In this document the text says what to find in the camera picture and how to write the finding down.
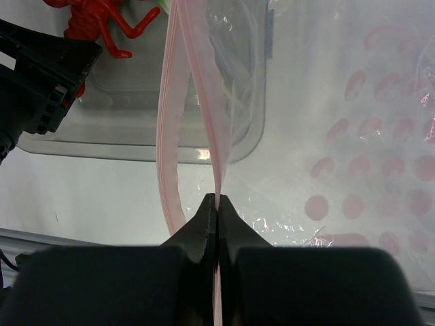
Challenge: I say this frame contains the green toy scallion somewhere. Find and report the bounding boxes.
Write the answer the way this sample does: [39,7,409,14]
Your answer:
[157,0,171,14]

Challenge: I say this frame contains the red toy lobster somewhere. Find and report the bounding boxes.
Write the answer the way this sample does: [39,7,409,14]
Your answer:
[44,0,160,59]

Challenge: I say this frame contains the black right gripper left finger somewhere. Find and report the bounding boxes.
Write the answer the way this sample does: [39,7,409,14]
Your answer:
[1,194,216,325]

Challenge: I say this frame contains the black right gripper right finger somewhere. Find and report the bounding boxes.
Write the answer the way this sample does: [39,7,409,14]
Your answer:
[217,196,423,325]

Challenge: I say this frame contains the clear plastic tray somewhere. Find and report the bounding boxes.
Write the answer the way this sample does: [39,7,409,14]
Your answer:
[18,1,273,162]

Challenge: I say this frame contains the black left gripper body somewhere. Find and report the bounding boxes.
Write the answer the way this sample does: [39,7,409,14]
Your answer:
[1,20,102,160]

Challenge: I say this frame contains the clear zip top bag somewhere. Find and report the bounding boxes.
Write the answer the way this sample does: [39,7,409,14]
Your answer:
[156,1,434,325]

